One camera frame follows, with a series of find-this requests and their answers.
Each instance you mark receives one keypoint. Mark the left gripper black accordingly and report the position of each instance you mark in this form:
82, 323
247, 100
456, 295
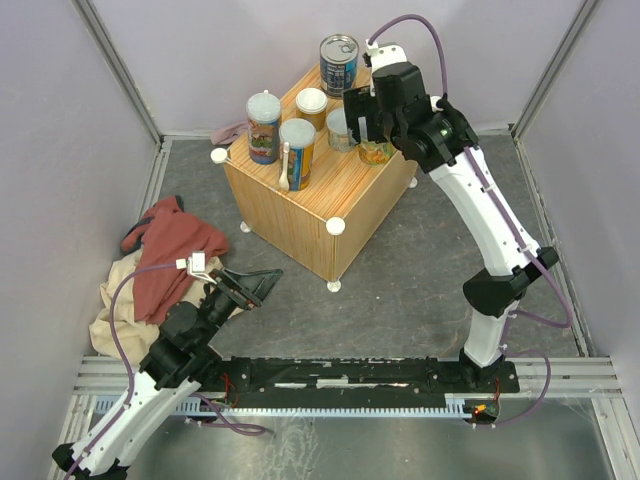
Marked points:
250, 289

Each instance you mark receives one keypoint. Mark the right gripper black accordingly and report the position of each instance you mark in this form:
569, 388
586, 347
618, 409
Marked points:
359, 103

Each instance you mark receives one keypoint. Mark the clear lid small cup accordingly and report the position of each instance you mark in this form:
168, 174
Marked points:
340, 138

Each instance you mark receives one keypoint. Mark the orange cup white lid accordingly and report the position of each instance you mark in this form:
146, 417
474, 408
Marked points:
311, 105

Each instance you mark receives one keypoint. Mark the blue Progresso soup can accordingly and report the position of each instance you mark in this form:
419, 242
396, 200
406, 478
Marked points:
339, 55

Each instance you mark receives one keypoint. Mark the green orange fruit cup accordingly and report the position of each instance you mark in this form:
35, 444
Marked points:
375, 154

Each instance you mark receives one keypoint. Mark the tall yellow drink can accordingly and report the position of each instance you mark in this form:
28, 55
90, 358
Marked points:
300, 134

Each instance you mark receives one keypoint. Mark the tall can cartoon label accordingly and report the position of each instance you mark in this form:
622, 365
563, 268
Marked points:
264, 116

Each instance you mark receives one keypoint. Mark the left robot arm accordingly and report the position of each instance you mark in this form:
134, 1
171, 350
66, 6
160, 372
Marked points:
177, 364

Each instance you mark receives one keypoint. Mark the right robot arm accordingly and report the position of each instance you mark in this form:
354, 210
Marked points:
448, 150

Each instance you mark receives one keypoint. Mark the wooden cube counter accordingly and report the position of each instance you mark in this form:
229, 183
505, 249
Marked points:
325, 226

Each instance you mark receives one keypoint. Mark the pink cloth behind counter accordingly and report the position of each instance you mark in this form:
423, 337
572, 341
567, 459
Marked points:
228, 134

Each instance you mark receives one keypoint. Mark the red cloth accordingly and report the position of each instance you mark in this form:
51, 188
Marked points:
164, 234

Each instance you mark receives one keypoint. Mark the white plastic spoon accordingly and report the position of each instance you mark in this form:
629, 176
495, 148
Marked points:
283, 181

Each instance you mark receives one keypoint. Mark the beige cloth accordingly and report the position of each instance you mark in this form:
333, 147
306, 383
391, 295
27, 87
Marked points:
115, 310

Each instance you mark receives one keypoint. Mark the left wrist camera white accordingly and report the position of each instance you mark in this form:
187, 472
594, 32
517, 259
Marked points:
195, 265

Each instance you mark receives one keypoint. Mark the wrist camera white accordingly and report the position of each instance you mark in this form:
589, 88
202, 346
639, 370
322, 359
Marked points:
195, 265
382, 55

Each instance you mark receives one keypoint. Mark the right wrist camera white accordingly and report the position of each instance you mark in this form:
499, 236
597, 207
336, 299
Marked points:
382, 55

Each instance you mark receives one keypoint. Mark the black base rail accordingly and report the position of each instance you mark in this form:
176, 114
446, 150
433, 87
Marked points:
352, 382

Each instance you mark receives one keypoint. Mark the white cable duct strip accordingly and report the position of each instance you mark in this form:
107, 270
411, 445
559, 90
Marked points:
454, 408

